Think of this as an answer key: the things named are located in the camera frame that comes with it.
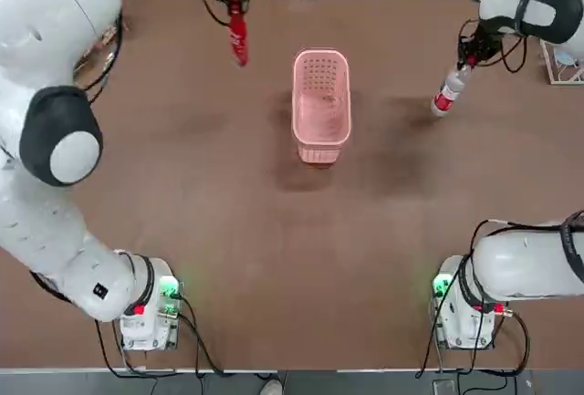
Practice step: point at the blue cup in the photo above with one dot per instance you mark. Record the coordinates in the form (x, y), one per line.
(566, 58)

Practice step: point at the pink plastic basket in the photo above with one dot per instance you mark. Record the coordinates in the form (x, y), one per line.
(321, 107)

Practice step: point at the red Pepsi bottle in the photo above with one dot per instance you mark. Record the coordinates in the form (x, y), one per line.
(238, 39)

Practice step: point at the clear water bottle red cap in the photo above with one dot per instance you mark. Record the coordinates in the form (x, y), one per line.
(449, 91)

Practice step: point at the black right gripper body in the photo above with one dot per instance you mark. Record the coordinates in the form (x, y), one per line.
(486, 39)

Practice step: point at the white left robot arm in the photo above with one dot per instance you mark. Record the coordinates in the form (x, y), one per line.
(55, 25)

